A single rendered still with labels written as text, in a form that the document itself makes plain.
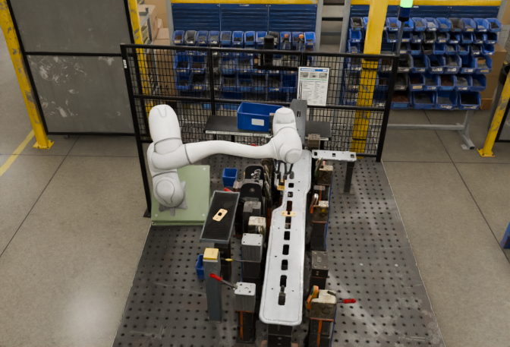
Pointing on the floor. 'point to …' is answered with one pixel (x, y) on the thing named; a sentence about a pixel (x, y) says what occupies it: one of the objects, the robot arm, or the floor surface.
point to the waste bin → (499, 90)
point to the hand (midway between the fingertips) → (281, 178)
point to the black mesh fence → (248, 93)
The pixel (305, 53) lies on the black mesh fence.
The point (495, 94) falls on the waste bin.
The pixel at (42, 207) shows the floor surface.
